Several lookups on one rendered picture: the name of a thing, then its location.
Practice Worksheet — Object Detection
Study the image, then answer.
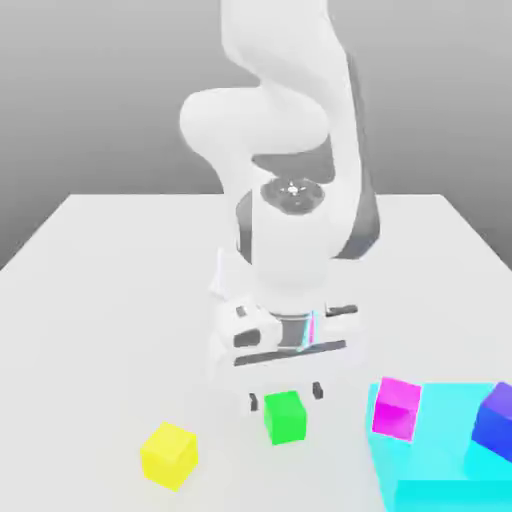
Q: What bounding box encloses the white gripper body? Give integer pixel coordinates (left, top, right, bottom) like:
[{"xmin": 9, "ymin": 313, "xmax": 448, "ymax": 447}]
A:
[{"xmin": 229, "ymin": 338, "xmax": 361, "ymax": 396}]

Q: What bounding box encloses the small green cube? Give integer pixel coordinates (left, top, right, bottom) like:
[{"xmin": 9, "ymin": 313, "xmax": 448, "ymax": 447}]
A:
[{"xmin": 262, "ymin": 390, "xmax": 309, "ymax": 446}]

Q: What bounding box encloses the small magenta cube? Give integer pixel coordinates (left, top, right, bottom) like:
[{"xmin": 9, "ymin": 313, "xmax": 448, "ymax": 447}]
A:
[{"xmin": 370, "ymin": 376, "xmax": 423, "ymax": 443}]

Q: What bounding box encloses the small yellow cube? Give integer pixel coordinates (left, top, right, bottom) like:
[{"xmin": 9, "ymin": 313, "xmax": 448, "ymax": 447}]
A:
[{"xmin": 139, "ymin": 420, "xmax": 200, "ymax": 493}]

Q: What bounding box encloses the small blue cube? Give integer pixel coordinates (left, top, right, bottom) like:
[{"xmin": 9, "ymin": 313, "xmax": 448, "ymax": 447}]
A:
[{"xmin": 470, "ymin": 380, "xmax": 512, "ymax": 465}]

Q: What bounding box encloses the large cyan box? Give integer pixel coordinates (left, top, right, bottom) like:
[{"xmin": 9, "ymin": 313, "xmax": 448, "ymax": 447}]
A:
[{"xmin": 365, "ymin": 381, "xmax": 512, "ymax": 512}]

